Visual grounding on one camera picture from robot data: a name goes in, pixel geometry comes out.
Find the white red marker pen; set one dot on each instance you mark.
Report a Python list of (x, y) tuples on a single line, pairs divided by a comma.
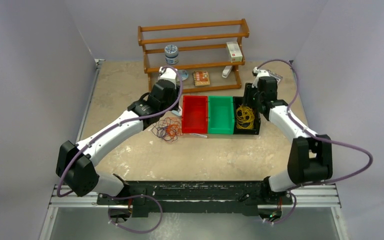
[(198, 135)]

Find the blue white jar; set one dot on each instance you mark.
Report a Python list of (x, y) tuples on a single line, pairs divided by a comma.
[(171, 53)]

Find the red plastic bin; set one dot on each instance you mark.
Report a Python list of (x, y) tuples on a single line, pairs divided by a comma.
[(194, 118)]

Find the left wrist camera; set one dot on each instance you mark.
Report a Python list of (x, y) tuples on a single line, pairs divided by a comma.
[(168, 73)]

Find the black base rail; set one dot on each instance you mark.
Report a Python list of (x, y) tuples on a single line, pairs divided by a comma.
[(247, 197)]

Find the white red box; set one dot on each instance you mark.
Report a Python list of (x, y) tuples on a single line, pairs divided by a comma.
[(234, 51)]

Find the coloured marker set pack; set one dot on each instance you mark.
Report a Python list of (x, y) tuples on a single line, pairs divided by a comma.
[(278, 77)]

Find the orange spiral notebook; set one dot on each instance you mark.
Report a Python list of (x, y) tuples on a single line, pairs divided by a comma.
[(201, 78)]

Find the white blue staple remover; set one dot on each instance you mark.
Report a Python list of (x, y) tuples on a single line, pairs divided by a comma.
[(178, 112)]

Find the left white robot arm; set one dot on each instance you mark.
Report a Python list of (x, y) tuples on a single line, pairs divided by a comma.
[(77, 161)]

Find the black plastic bin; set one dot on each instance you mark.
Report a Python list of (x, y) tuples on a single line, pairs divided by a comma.
[(247, 121)]

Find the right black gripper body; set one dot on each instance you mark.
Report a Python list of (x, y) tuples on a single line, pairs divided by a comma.
[(252, 97)]

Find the white stapler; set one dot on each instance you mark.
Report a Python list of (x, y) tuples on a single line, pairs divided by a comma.
[(226, 71)]

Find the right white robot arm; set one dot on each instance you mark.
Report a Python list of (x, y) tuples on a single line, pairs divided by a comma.
[(310, 159)]

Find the blue correction tape package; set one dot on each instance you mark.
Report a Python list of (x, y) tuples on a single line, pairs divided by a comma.
[(184, 74)]

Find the wooden three-tier shelf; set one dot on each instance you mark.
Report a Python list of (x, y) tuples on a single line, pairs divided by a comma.
[(201, 47)]

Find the green plastic bin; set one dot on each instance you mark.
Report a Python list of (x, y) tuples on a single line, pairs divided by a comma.
[(221, 118)]

